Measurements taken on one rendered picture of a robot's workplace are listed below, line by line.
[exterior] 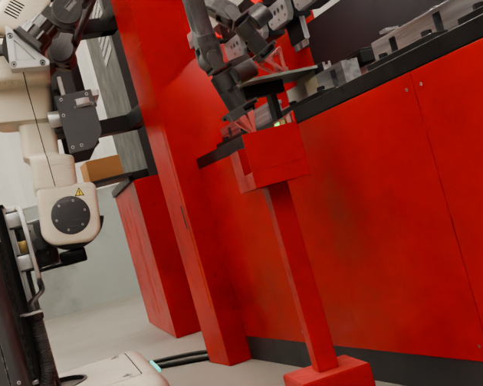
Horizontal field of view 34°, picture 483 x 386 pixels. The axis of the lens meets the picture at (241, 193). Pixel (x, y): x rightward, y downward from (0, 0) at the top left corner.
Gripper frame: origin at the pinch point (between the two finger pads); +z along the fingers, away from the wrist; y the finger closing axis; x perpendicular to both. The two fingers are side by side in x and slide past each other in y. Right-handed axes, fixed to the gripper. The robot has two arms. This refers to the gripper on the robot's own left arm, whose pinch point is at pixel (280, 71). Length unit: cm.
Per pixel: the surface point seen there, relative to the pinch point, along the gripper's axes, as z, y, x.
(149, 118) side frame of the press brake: -16, 102, 9
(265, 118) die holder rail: 12.2, 36.1, -2.2
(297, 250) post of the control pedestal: 37, -28, 48
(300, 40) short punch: -2.6, -0.5, -13.0
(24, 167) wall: -60, 700, -49
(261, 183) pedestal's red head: 15, -34, 45
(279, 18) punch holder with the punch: -12.6, 2.8, -14.2
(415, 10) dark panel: 18, 3, -60
